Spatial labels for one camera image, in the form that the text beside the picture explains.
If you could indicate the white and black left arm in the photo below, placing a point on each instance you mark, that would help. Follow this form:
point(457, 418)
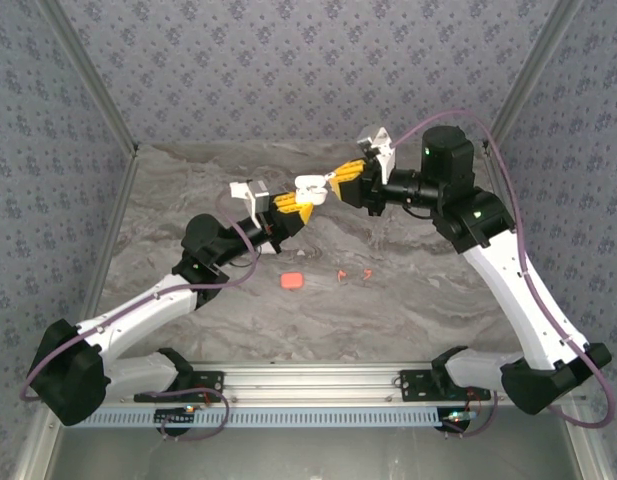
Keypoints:
point(138, 320)

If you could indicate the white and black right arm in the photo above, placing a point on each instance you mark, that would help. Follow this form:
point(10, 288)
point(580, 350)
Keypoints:
point(518, 300)

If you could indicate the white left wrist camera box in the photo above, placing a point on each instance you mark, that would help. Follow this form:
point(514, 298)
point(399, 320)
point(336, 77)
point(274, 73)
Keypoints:
point(240, 190)

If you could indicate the black controller board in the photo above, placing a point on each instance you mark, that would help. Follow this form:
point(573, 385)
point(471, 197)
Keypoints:
point(173, 417)
point(455, 422)

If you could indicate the white earbud charging case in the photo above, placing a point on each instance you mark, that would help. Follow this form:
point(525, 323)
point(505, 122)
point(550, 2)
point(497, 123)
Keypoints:
point(308, 196)

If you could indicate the grey metal panel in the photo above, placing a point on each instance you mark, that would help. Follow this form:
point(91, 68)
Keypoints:
point(308, 455)

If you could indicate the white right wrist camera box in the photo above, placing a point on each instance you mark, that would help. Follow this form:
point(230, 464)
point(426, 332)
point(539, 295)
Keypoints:
point(380, 150)

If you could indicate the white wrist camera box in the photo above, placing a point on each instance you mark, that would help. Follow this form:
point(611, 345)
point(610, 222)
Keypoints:
point(380, 150)
point(240, 190)

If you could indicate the aluminium mounting rail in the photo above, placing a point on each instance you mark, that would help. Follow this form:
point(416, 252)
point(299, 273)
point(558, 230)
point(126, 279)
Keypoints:
point(308, 382)

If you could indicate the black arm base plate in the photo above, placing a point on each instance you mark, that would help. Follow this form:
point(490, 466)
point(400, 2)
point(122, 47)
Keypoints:
point(210, 376)
point(413, 385)

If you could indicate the orange earbud charging case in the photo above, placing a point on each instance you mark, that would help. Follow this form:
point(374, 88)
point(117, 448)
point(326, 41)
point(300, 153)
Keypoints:
point(291, 281)

